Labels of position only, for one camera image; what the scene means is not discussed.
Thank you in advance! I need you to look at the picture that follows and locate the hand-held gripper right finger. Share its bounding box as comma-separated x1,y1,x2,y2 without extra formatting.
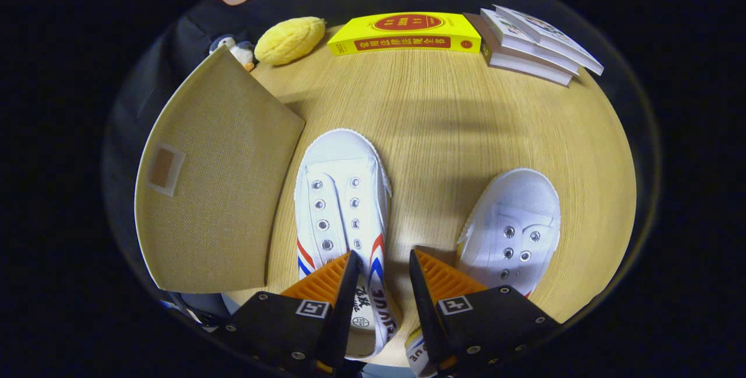
409,249,561,374

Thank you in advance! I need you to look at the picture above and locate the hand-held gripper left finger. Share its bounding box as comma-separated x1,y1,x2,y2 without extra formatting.
216,251,362,376

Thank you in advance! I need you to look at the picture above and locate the white canvas shoe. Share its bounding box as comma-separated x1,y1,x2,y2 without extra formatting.
405,168,562,377
293,128,403,361

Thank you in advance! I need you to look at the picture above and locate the beige fabric storage box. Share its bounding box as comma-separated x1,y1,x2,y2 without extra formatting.
134,45,305,294

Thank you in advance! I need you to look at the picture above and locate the brown cover book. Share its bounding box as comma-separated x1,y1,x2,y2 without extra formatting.
463,13,575,87

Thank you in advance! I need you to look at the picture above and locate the yellow round plush toy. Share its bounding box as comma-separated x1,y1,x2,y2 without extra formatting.
254,16,327,66

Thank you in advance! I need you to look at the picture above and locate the yellow book with red circle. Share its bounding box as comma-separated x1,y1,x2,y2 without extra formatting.
327,12,482,56

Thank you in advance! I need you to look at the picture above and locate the penguin plush toy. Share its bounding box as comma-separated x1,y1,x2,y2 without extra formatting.
209,34,257,73

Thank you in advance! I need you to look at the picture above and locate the white illustrated cover book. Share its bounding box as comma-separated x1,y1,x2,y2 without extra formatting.
492,5,604,76

